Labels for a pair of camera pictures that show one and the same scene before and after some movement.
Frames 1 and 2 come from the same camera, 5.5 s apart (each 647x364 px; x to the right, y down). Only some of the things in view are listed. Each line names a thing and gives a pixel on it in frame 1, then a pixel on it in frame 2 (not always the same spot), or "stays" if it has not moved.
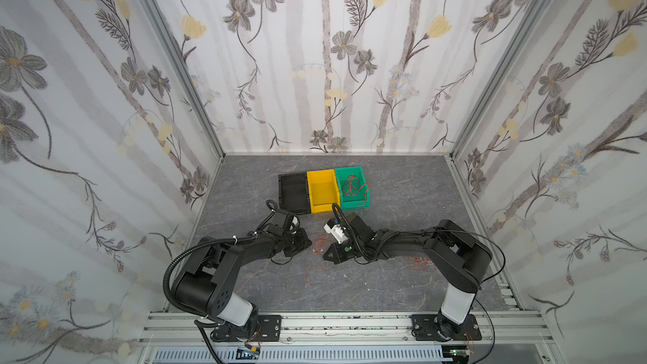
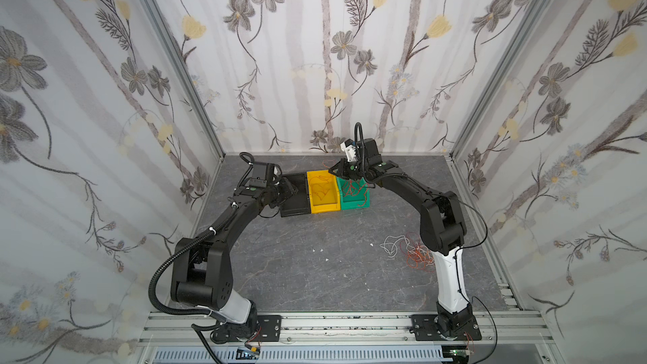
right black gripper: x=344 y=247 → x=351 y=169
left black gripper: x=292 y=242 → x=282 y=190
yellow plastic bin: x=323 y=190 stays
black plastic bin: x=293 y=192 stays
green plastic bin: x=354 y=190 stays
